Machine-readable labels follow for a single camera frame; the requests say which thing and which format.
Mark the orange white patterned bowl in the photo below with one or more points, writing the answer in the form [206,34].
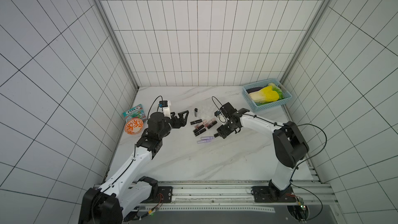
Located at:
[134,126]

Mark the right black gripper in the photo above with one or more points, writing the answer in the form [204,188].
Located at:
[226,126]

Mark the yellow green toy cabbage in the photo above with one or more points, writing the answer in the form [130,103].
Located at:
[270,93]

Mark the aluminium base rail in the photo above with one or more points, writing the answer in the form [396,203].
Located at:
[224,196]

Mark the teal mint candy bag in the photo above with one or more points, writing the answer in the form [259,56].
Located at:
[135,112]

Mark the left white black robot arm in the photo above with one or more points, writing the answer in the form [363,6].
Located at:
[119,199]

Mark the blue plastic basket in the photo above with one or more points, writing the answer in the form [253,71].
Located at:
[257,108]

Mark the pink clear lip gloss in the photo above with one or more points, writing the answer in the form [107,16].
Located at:
[201,123]

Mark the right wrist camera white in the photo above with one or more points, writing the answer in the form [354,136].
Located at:
[226,111]

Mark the clear acrylic lipstick organizer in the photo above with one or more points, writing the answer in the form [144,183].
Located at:
[206,109]

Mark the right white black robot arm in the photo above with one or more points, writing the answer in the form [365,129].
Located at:
[289,145]

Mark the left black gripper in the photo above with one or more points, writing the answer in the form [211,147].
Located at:
[174,118]

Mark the purple lip balm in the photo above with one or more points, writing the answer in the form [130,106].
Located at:
[207,137]
[204,141]

